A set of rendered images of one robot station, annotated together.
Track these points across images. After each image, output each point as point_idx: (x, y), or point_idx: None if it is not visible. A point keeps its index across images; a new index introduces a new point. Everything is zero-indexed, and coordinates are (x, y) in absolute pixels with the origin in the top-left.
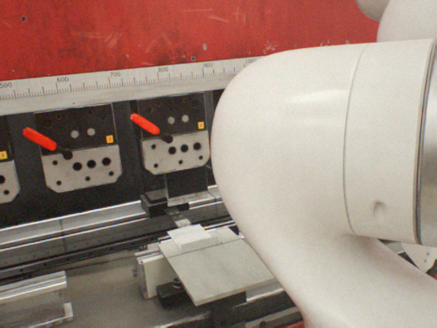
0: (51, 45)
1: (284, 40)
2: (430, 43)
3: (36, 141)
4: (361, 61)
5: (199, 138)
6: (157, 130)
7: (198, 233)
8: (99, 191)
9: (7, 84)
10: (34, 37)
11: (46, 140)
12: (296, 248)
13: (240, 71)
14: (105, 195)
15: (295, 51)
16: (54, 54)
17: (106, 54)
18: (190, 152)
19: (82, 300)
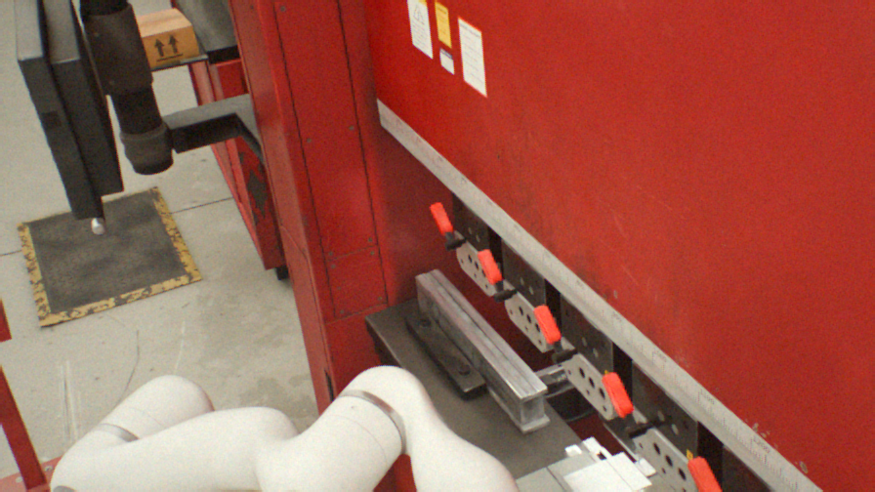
0: (512, 192)
1: (702, 368)
2: (105, 423)
3: (482, 268)
4: (116, 408)
5: (604, 388)
6: (549, 341)
7: (618, 487)
8: None
9: (489, 203)
10: (503, 177)
11: (486, 272)
12: None
13: (166, 375)
14: None
15: (148, 387)
16: (513, 202)
17: (542, 231)
18: (596, 392)
19: (562, 430)
